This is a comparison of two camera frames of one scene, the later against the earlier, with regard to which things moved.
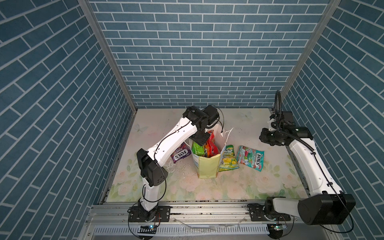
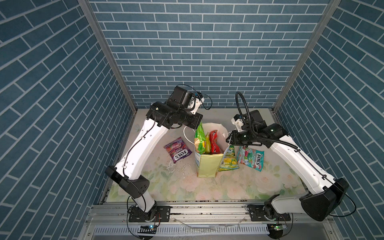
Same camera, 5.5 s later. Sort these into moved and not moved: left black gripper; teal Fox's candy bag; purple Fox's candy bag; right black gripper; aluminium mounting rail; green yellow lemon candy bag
Moved: left black gripper; right black gripper
Not moved: purple Fox's candy bag; green yellow lemon candy bag; aluminium mounting rail; teal Fox's candy bag
